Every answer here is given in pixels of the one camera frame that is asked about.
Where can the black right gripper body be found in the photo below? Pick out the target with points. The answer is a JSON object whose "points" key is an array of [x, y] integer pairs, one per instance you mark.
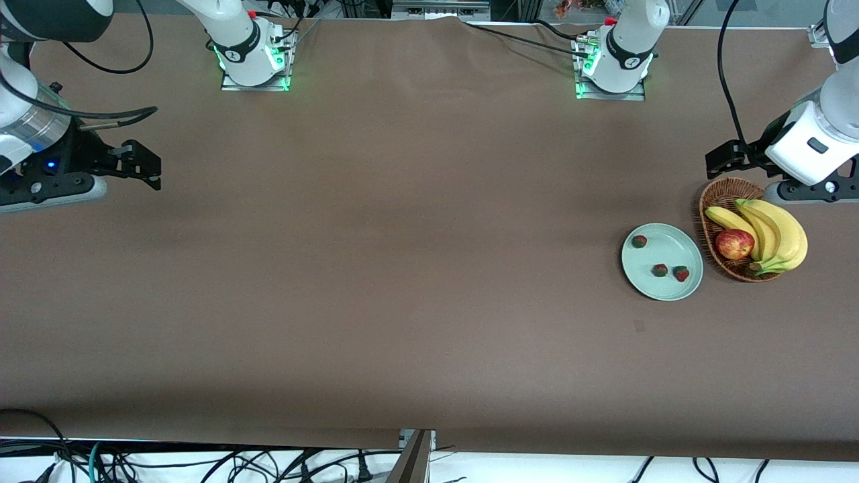
{"points": [[81, 155]]}

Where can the small red strawberry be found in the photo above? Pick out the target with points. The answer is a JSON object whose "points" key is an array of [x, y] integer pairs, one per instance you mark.
{"points": [[639, 241], [682, 274], [660, 270]]}

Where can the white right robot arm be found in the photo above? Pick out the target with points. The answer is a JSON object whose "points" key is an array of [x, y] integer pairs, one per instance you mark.
{"points": [[235, 40]]}

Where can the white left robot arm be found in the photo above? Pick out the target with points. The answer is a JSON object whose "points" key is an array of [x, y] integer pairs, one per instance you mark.
{"points": [[627, 40]]}

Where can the pale green round plate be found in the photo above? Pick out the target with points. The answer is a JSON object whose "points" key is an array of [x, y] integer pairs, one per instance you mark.
{"points": [[661, 255]]}

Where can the brown wicker basket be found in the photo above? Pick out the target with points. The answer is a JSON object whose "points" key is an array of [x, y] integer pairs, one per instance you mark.
{"points": [[721, 191]]}

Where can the yellow banana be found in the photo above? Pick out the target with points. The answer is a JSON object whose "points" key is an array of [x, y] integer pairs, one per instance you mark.
{"points": [[728, 218], [765, 231], [792, 235]]}

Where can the red apple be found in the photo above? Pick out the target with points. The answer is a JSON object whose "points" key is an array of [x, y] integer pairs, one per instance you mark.
{"points": [[735, 245]]}

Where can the colourful toy pile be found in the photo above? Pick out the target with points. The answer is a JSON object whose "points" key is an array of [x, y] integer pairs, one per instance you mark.
{"points": [[577, 7]]}

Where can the grey metal box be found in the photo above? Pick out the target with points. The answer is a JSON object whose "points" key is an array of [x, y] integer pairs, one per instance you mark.
{"points": [[439, 8]]}

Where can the brown table cover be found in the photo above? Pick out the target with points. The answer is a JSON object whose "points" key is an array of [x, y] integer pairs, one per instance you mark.
{"points": [[429, 369]]}

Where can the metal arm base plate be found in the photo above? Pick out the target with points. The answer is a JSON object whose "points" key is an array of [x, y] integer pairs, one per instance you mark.
{"points": [[634, 95], [268, 87]]}

